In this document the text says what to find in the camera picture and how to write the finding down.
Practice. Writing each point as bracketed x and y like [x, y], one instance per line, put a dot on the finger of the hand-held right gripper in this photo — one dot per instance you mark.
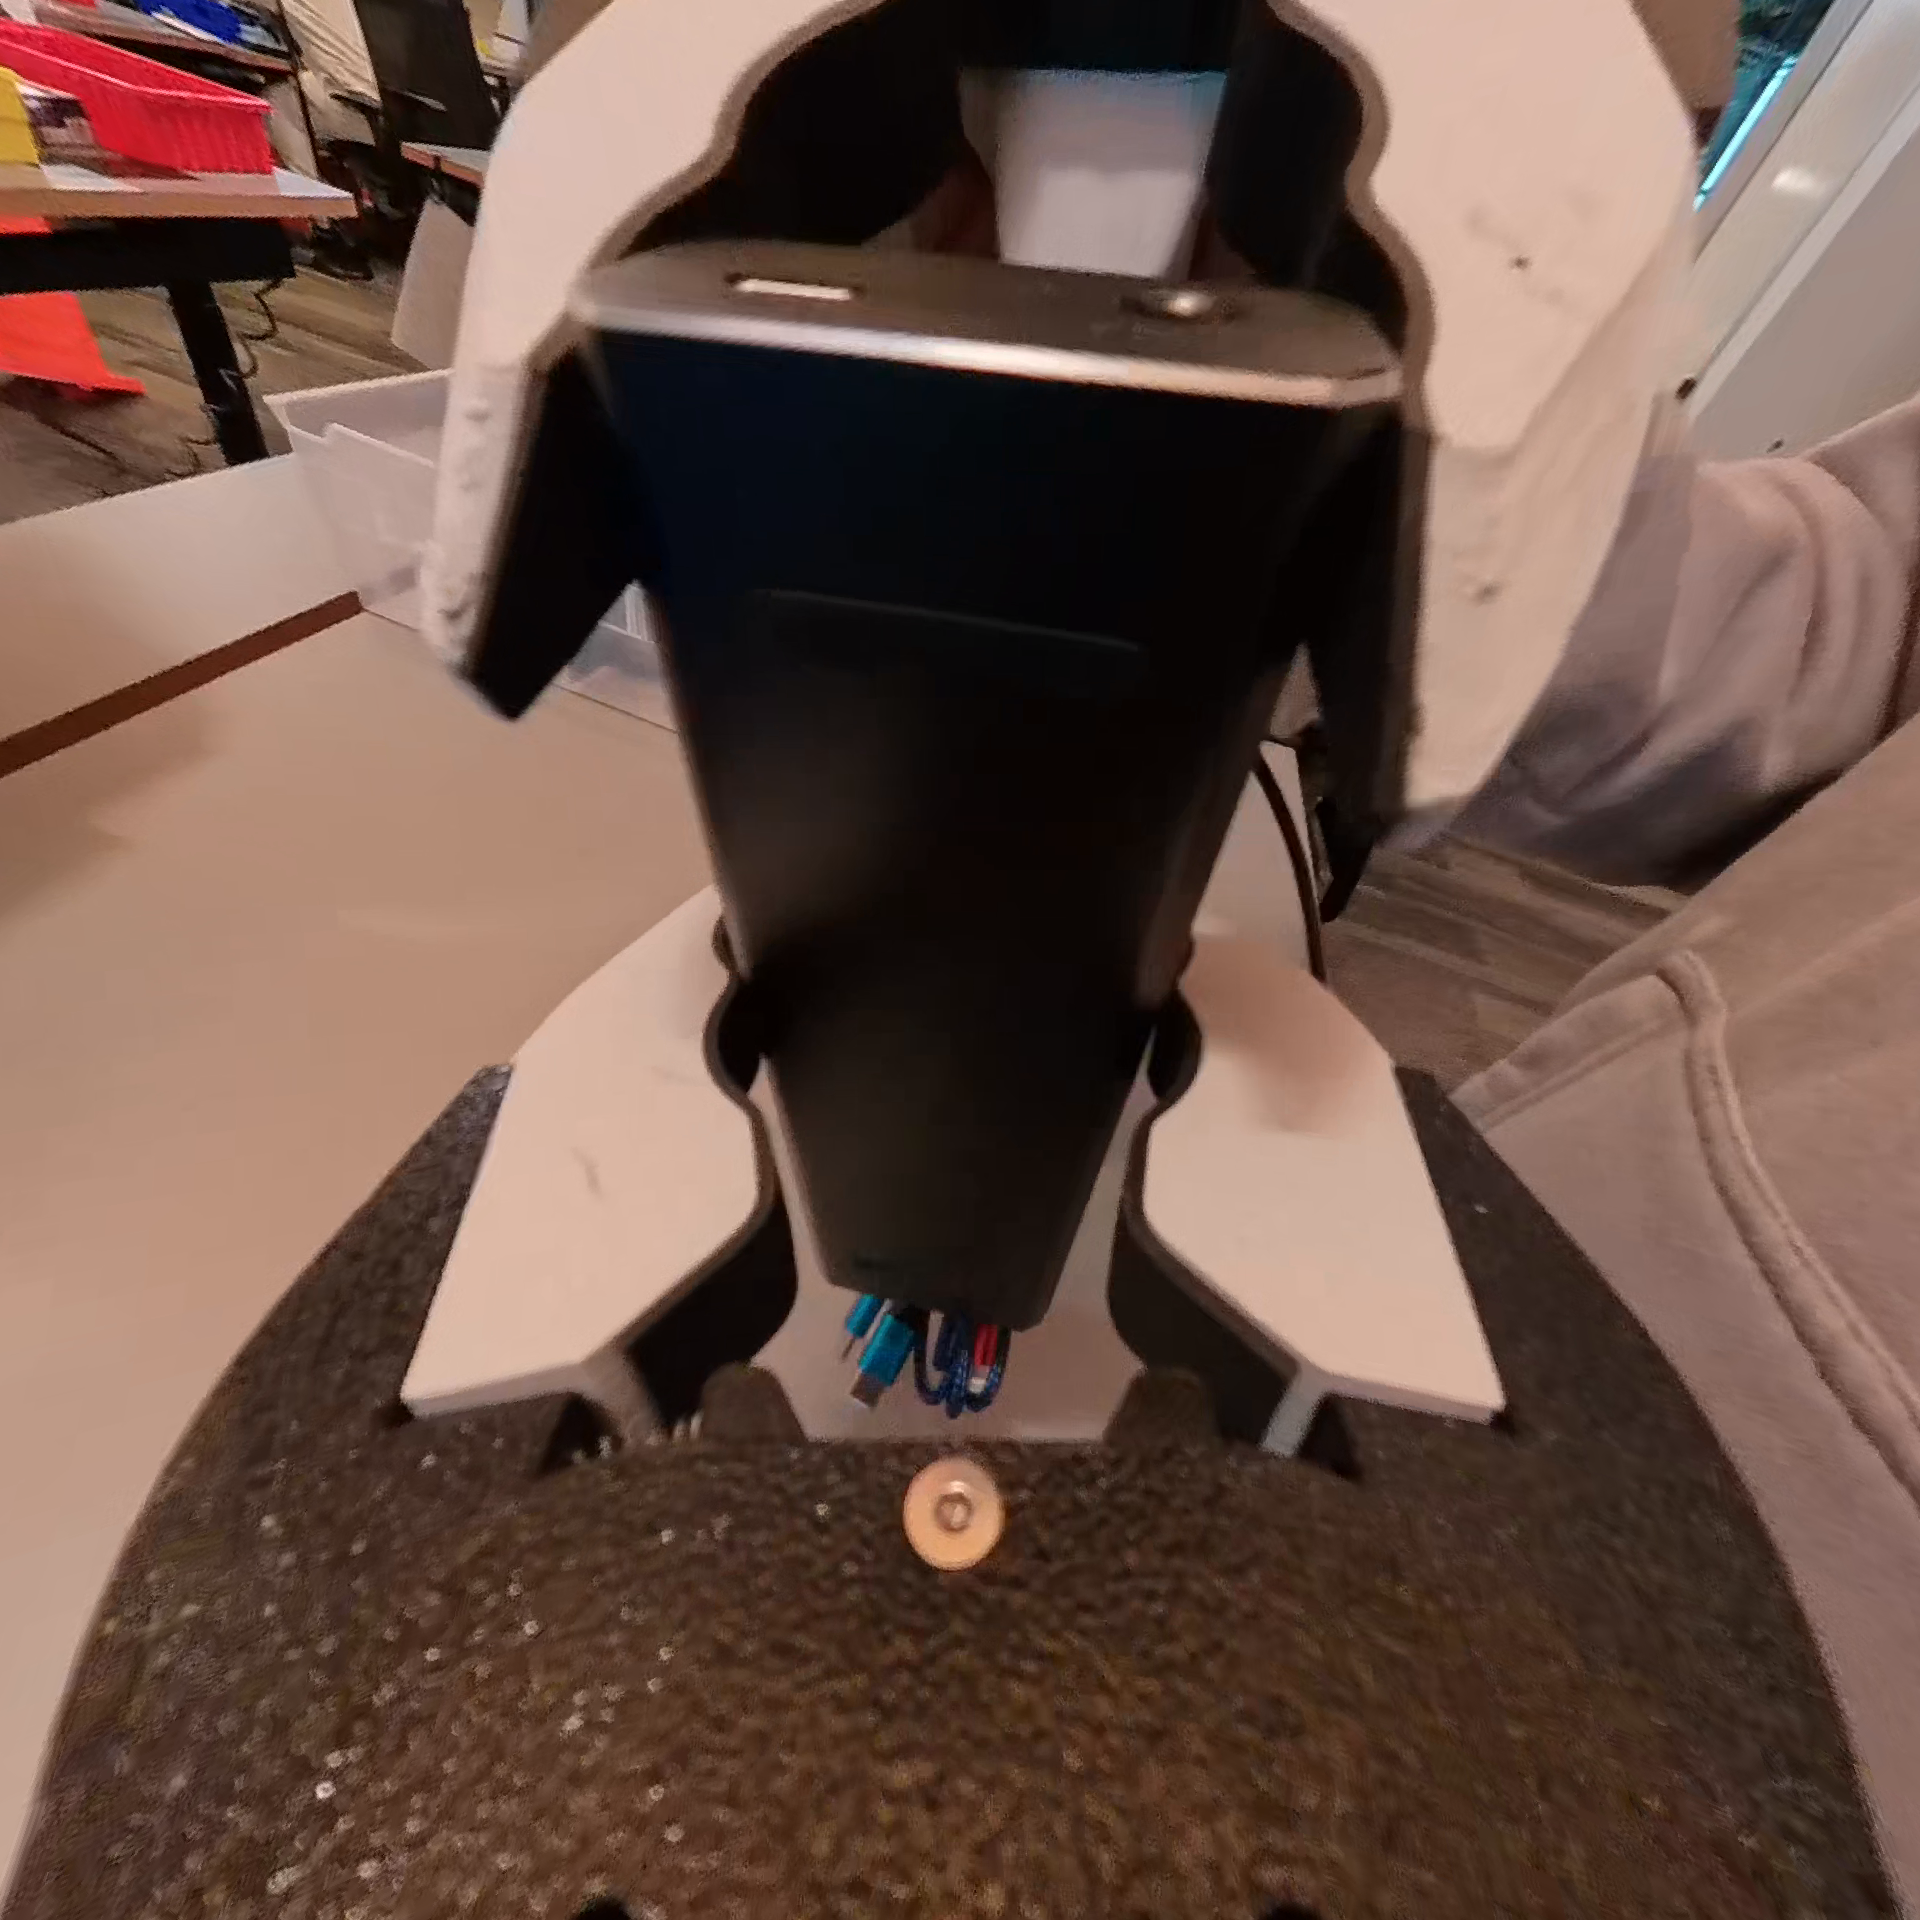
[1544, 268]
[587, 136]

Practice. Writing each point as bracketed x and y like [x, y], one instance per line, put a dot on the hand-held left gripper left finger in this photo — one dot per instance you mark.
[600, 1187]

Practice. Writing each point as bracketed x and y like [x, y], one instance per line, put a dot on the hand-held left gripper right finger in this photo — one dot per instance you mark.
[1304, 1200]

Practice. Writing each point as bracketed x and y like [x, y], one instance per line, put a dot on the person's right forearm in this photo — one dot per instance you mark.
[1725, 645]

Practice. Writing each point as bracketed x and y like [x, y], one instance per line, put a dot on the black office chair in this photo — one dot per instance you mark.
[428, 68]

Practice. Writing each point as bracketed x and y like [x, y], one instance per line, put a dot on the clear plastic container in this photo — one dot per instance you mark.
[368, 464]

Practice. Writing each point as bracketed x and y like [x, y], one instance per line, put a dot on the black framed desk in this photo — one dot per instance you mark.
[150, 240]

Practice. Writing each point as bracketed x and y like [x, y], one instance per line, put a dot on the red plastic bin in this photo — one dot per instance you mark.
[136, 98]

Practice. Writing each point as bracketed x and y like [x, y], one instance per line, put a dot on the orange plastic object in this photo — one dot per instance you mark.
[59, 345]

